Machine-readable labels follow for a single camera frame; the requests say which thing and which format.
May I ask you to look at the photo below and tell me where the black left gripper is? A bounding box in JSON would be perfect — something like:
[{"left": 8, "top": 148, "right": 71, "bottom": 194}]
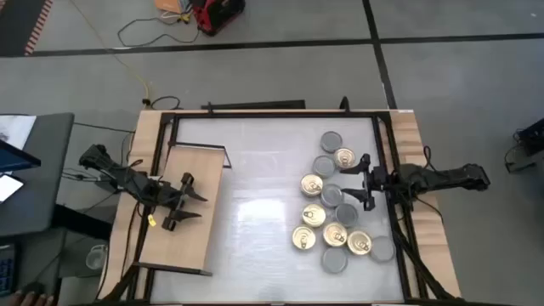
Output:
[{"left": 146, "top": 172, "right": 209, "bottom": 232}]

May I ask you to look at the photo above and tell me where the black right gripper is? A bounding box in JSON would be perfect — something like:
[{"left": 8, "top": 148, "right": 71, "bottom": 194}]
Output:
[{"left": 339, "top": 153, "right": 394, "bottom": 213}]

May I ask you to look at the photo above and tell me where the silver-lid green-label seafood can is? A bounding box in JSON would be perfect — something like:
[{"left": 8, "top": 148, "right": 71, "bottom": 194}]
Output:
[
  {"left": 312, "top": 155, "right": 337, "bottom": 179},
  {"left": 369, "top": 235, "right": 397, "bottom": 264},
  {"left": 320, "top": 183, "right": 345, "bottom": 208},
  {"left": 320, "top": 130, "right": 343, "bottom": 154},
  {"left": 334, "top": 202, "right": 360, "bottom": 228},
  {"left": 320, "top": 246, "right": 349, "bottom": 275}
]

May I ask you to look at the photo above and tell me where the light wooden shelf board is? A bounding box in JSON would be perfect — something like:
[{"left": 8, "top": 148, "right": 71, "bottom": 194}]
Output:
[{"left": 139, "top": 145, "right": 227, "bottom": 273}]

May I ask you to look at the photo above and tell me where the clear plastic cup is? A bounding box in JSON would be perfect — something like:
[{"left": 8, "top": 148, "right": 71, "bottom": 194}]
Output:
[{"left": 84, "top": 244, "right": 108, "bottom": 271}]

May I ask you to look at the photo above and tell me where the black desk leg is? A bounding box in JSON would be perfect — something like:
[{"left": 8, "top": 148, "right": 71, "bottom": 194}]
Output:
[{"left": 50, "top": 202, "right": 114, "bottom": 241}]

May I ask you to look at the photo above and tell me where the black flat bar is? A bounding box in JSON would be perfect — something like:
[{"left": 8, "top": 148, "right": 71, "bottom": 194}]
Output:
[{"left": 201, "top": 99, "right": 307, "bottom": 111}]

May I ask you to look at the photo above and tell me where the grey desk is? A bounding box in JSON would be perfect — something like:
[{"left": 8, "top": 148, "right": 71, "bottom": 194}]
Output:
[{"left": 0, "top": 111, "right": 76, "bottom": 239}]

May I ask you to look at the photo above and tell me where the black computer mouse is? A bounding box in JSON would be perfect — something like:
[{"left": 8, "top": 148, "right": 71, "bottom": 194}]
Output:
[{"left": 20, "top": 280, "right": 47, "bottom": 297}]

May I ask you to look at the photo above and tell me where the black floor device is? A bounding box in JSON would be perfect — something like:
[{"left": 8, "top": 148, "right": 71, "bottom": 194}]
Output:
[{"left": 504, "top": 117, "right": 544, "bottom": 174}]

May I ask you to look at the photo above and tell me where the dark blue laptop screen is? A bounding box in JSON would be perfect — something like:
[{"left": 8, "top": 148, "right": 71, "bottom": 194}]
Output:
[{"left": 0, "top": 139, "right": 43, "bottom": 173}]

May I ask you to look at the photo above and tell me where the white paper sheet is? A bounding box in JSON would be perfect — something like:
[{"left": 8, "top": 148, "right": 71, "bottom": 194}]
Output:
[{"left": 0, "top": 114, "right": 37, "bottom": 150}]

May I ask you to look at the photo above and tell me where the person's hand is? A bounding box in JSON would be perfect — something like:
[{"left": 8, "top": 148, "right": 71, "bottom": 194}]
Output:
[{"left": 6, "top": 289, "right": 56, "bottom": 306}]

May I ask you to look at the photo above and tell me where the black keypad device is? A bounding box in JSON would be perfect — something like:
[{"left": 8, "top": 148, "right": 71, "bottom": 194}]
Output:
[{"left": 0, "top": 242, "right": 18, "bottom": 298}]

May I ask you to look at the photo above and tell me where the red and black case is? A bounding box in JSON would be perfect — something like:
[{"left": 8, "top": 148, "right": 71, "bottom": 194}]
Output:
[{"left": 190, "top": 0, "right": 247, "bottom": 37}]

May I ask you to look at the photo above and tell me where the orange flat object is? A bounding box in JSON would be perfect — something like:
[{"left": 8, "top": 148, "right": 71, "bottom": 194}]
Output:
[{"left": 153, "top": 0, "right": 192, "bottom": 14}]

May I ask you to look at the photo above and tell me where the black floor mat striped edge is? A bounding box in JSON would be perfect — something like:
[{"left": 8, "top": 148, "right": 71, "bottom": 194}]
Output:
[{"left": 0, "top": 0, "right": 54, "bottom": 58}]

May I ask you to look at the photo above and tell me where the black metal shelf bracket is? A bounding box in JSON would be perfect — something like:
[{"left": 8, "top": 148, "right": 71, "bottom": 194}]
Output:
[{"left": 168, "top": 141, "right": 233, "bottom": 170}]

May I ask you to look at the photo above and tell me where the black coiled cable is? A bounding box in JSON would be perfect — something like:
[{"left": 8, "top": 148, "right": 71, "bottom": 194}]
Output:
[{"left": 142, "top": 95, "right": 183, "bottom": 111}]

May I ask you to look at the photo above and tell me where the yellow floor cable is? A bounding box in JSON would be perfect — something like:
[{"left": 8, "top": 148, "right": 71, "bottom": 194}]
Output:
[{"left": 69, "top": 0, "right": 150, "bottom": 101}]

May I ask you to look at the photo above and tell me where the black floor cable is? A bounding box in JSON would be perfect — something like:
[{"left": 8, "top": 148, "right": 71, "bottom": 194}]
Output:
[{"left": 116, "top": 15, "right": 201, "bottom": 48}]

